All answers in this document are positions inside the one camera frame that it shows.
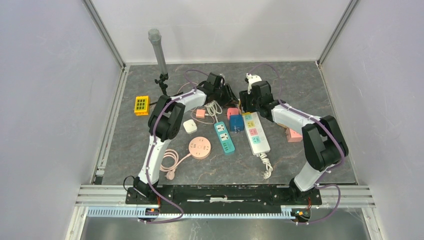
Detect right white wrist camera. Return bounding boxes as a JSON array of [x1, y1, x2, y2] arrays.
[[246, 73, 262, 92]]

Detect purple cable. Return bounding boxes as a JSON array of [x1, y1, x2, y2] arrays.
[[139, 69, 213, 225], [246, 63, 347, 226]]

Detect dark blue cube adapter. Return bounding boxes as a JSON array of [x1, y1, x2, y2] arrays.
[[229, 114, 245, 133]]

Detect black tripod stand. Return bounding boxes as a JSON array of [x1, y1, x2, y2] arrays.
[[154, 73, 169, 96]]

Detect pink coiled socket cord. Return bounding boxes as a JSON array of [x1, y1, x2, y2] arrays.
[[159, 149, 193, 181]]

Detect pink plug charger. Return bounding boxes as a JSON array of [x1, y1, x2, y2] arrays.
[[195, 109, 206, 119]]

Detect white strip cord with plug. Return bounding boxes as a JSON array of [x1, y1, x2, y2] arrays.
[[257, 152, 275, 180]]

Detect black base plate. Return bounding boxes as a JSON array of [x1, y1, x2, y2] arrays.
[[125, 184, 323, 215]]

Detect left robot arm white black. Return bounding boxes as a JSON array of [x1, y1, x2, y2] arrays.
[[133, 73, 236, 204]]

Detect light pink cube adapter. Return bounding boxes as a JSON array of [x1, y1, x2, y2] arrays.
[[285, 128, 303, 143]]

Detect aluminium frame rail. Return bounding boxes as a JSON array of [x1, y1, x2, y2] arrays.
[[75, 184, 376, 220]]

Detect yellow socket block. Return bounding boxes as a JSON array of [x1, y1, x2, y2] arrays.
[[134, 95, 150, 116]]

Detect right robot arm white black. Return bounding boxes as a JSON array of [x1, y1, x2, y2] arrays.
[[239, 79, 349, 204]]

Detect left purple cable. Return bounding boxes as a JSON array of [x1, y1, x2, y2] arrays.
[[139, 69, 213, 225]]

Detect white coiled teal-strip cord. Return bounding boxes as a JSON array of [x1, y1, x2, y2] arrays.
[[205, 101, 223, 124]]

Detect teal power strip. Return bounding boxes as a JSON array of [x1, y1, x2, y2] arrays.
[[214, 121, 236, 155]]

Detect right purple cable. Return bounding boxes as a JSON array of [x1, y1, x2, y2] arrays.
[[246, 63, 347, 226]]

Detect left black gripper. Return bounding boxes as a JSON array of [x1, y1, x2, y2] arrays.
[[213, 83, 240, 110]]

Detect grey microphone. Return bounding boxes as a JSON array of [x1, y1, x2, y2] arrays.
[[148, 28, 168, 75]]

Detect white power strip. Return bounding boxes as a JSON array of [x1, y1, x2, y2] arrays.
[[241, 112, 271, 156]]

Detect round pink power socket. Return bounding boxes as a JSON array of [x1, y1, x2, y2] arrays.
[[188, 136, 211, 160]]

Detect white folding plug adapter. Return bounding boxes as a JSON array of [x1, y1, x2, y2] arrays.
[[183, 119, 198, 134]]

